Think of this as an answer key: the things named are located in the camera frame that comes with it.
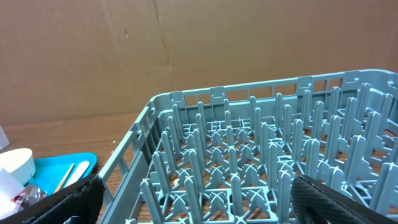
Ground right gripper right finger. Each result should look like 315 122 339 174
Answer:
290 175 397 224

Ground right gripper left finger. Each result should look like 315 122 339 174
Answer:
1 174 105 224

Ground grey dishwasher rack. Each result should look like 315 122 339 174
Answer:
99 69 397 223

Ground wooden chopstick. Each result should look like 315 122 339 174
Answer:
54 163 74 193

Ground white plastic fork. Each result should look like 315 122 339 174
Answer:
64 161 90 188

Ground teal serving tray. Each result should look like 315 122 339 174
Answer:
33 152 97 196

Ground red snack wrapper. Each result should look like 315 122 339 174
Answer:
11 184 47 208

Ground white paper cup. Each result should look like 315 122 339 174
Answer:
1 148 36 185

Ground crumpled white tissue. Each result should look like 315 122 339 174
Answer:
0 168 24 219

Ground clear plastic bin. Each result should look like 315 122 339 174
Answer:
0 126 10 150

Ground cardboard backdrop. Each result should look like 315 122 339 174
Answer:
1 0 397 125

